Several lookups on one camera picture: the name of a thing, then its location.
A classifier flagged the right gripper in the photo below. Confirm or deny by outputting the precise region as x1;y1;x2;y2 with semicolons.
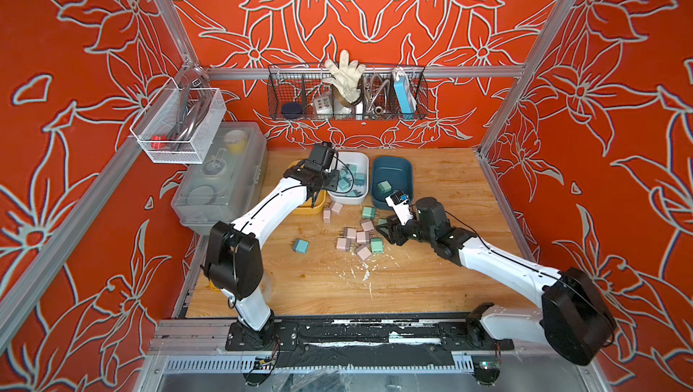
372;214;436;248

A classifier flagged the green plug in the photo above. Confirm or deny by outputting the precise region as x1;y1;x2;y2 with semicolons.
377;180;393;195
362;206;376;220
370;238;384;254

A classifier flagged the green plug top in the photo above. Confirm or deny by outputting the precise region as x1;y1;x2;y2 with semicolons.
362;206;376;220

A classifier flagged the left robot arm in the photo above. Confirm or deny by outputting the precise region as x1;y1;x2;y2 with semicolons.
201;142;339;341

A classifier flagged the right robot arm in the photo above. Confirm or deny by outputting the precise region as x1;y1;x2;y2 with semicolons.
377;191;616;366

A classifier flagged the yellow storage box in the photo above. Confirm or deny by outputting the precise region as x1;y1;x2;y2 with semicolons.
292;191;327;215

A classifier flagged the white storage box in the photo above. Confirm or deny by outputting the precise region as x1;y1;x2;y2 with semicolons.
328;151;370;205

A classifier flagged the pink plug near yellow box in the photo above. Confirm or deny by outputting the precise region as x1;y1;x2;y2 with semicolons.
330;202;344;215

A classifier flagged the dark teal storage box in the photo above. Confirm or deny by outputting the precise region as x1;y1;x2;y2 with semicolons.
371;156;414;210

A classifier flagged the light blue box in basket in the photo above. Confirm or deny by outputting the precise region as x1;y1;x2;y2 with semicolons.
392;67;416;119

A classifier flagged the pink plug centre upper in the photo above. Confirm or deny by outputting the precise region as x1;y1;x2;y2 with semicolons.
360;220;375;232

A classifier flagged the white socket cube in basket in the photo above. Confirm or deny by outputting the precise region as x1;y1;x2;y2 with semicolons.
312;92;334;119

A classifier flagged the pink plug centre left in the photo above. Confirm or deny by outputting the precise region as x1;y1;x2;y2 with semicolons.
345;228;357;240

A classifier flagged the pink plug centre middle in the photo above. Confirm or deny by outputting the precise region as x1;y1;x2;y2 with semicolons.
356;231;370;245

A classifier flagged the pink plug bottom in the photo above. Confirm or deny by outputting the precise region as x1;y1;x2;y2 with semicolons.
355;245;373;261

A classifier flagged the clear plastic lidded container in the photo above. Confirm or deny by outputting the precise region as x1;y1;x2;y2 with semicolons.
171;122;269;236

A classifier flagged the cream rubber glove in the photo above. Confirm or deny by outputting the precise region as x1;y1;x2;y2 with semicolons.
323;49;366;105

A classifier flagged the red object in basket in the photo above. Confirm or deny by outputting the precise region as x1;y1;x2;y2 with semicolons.
150;135;167;150

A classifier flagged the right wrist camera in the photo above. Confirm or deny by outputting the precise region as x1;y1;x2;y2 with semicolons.
385;190;413;226

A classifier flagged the black wire wall basket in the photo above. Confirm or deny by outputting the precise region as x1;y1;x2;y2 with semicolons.
267;62;432;121

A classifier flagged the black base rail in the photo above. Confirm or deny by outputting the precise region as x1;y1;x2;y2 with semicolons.
225;313;514;352

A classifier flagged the white wire basket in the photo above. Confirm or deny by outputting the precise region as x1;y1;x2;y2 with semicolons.
130;80;226;165

